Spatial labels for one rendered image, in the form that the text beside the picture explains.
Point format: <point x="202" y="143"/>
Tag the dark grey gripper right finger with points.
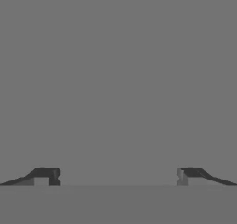
<point x="193" y="173"/>

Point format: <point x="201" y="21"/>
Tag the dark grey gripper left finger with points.
<point x="43" y="174"/>

